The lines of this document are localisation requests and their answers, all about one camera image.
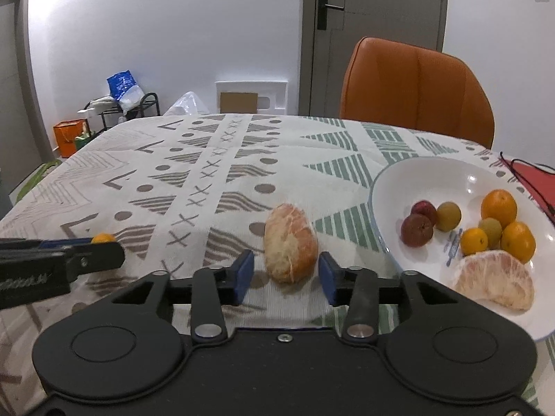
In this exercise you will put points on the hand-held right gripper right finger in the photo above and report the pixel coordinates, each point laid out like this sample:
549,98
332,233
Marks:
329,279

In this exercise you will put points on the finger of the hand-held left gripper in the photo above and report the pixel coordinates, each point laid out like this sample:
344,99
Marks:
97,258
65,242

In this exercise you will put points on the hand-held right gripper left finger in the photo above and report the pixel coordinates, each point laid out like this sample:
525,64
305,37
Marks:
243,277

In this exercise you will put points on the small orange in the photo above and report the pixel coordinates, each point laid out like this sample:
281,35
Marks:
103,238
474,241

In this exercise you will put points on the peeled pomelo segment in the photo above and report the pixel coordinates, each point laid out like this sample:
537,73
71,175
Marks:
494,279
290,242

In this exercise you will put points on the dark red plum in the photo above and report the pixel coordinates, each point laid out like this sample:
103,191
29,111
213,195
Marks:
424,210
417,230

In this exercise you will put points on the white bowl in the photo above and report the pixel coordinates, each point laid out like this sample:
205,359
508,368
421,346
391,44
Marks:
416,182

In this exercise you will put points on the green plum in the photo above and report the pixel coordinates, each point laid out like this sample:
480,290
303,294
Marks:
448,216
491,229

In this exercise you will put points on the large orange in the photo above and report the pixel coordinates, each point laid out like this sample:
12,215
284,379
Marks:
499,206

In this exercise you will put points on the medium orange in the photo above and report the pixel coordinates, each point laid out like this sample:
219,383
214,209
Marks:
518,242

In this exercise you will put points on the green bag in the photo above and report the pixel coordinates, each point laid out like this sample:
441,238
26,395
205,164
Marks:
82,142

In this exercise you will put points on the orange paper bag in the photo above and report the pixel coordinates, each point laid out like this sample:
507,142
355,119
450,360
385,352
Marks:
67,136

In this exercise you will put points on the white bundle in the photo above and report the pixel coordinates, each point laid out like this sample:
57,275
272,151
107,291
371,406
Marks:
99,105

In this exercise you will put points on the grey sliding door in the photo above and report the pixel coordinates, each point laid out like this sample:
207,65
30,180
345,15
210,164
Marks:
17,95

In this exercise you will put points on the black shoe rack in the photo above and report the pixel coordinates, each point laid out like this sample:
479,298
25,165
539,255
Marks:
150,104

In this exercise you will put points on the blue and white bag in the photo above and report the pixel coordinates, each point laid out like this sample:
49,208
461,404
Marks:
123,86

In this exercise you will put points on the brown cardboard sheet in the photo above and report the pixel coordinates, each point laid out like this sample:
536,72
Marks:
238,103

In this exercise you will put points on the clear plastic bag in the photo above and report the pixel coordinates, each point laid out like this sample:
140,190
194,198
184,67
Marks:
190,104

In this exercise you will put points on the white foam packaging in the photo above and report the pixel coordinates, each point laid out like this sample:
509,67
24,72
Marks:
277,95

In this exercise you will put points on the orange chair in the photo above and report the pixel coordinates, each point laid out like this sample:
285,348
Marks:
412,86

